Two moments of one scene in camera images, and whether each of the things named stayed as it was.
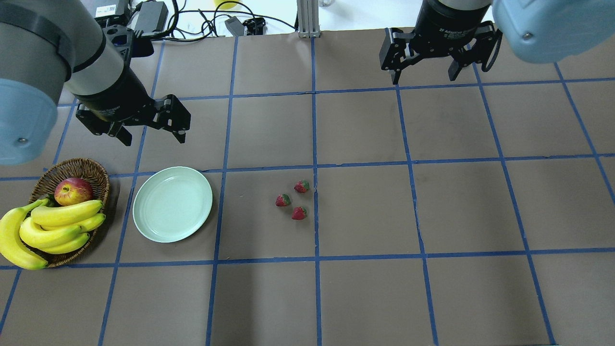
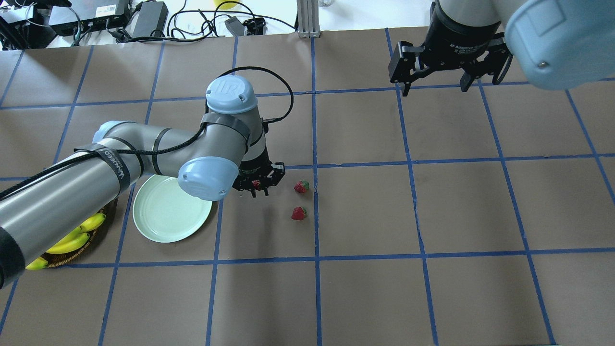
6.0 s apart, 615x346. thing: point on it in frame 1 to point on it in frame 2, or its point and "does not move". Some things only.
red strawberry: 299,213 does not move
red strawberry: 302,186 does not move
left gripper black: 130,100 to 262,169
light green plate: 171,204 does not move
